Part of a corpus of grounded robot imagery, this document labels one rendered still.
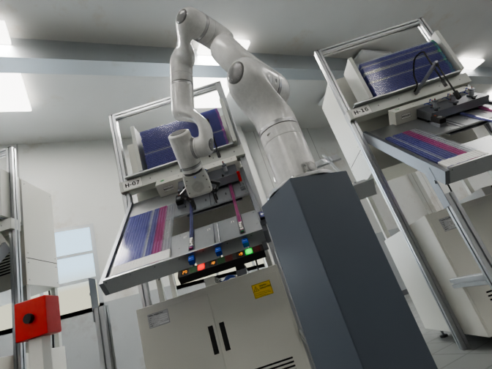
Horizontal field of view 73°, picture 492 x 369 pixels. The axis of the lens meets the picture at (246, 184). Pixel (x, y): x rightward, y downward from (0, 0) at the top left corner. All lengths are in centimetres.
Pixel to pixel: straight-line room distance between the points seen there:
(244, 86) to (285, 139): 19
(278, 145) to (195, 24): 58
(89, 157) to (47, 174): 58
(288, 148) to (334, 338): 47
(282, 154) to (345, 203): 21
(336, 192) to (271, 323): 90
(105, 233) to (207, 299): 323
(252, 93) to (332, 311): 60
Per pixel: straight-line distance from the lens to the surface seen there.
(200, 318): 165
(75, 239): 470
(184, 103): 130
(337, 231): 80
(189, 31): 129
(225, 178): 178
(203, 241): 141
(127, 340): 447
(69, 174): 510
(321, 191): 83
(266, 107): 96
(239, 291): 162
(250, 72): 97
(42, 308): 174
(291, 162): 88
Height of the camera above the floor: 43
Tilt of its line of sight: 21 degrees up
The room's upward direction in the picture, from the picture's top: 18 degrees counter-clockwise
